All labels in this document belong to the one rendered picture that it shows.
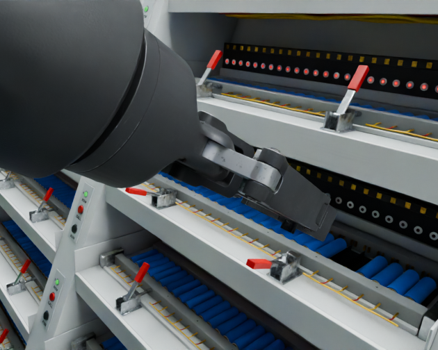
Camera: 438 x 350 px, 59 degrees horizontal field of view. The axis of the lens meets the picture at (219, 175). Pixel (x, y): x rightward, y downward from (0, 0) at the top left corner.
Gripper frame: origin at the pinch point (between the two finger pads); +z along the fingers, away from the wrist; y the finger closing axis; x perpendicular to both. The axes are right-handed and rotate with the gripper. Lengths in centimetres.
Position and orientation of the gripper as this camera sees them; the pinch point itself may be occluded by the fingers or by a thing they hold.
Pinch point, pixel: (291, 207)
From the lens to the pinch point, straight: 32.9
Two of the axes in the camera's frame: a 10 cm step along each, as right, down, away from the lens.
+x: -4.3, 9.0, -0.5
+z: 6.0, 3.3, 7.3
